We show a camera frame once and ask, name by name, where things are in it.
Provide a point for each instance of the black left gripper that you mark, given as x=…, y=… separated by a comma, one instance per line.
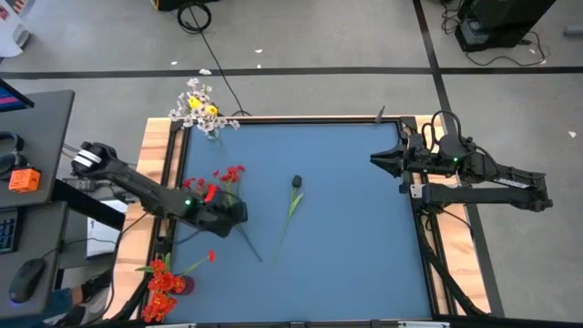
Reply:
x=209, y=216

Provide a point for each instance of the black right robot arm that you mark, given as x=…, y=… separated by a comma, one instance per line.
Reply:
x=478, y=196

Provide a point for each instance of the white blossom spray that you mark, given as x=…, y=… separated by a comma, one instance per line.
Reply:
x=187, y=120
x=193, y=83

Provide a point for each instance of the black keyboard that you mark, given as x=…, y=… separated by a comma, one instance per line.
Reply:
x=7, y=232

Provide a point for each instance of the orange-red carnation bunch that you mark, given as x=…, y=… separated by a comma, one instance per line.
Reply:
x=161, y=282

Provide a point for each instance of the black computer monitor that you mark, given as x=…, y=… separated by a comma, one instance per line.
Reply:
x=11, y=98

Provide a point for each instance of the white paper sheet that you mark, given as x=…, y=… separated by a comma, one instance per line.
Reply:
x=102, y=237

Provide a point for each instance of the black table frame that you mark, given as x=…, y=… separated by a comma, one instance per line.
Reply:
x=296, y=120

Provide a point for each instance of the black power brick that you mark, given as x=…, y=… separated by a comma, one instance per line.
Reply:
x=73, y=184

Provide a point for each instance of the clear glass vase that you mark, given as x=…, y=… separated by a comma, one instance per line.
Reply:
x=212, y=135

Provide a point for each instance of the orange cube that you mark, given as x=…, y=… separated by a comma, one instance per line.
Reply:
x=25, y=180

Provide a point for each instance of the thin-stemmed red flower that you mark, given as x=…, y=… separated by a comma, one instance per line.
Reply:
x=211, y=255

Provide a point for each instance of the black computer case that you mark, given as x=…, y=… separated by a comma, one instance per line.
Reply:
x=501, y=18

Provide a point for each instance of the black tulip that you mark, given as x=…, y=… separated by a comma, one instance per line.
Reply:
x=297, y=181

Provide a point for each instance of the small grey object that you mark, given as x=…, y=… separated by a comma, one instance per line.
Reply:
x=575, y=30

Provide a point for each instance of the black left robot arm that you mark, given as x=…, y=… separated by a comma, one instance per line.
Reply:
x=136, y=184

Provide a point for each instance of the large black desk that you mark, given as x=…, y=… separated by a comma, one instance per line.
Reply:
x=45, y=118

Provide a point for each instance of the dark grey side desk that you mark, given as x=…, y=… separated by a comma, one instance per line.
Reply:
x=41, y=237

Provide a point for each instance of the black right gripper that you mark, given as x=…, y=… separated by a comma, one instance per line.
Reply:
x=419, y=157

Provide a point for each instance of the light wooden table board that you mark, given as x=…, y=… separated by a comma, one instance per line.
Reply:
x=155, y=136

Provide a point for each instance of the person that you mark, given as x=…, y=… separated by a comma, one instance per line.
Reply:
x=95, y=287

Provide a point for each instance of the black computer mouse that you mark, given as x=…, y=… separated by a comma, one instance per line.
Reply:
x=26, y=280

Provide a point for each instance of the black headphones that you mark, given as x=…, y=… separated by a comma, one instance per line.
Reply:
x=7, y=164

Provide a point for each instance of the red vase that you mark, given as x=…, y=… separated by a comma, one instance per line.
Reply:
x=187, y=287

